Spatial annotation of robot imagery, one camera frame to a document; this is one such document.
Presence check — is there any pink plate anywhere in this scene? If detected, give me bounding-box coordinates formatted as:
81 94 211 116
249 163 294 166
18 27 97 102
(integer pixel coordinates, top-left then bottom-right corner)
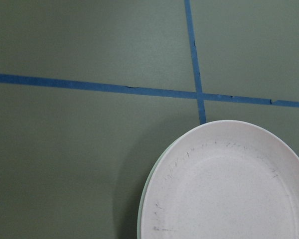
141 120 299 239

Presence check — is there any cream plate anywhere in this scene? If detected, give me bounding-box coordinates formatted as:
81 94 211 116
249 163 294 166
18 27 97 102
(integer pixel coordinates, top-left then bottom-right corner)
137 157 161 239

